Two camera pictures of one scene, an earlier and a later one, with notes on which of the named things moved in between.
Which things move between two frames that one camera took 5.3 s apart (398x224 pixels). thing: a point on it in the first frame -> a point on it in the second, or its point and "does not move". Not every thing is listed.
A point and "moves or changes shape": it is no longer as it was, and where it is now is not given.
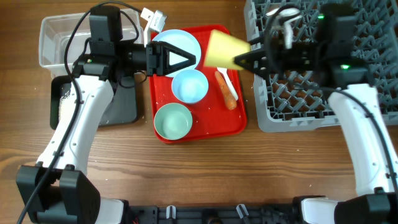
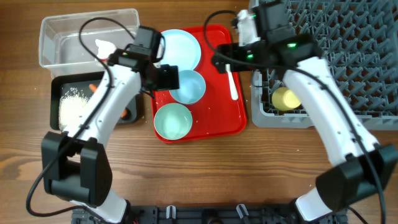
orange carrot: [228, 94] -> [125, 113]
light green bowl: [173, 121] does not move
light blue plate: [182, 40] does not move
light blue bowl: [189, 86] does not move
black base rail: [283, 214] does not move
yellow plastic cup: [222, 48] moves or changes shape
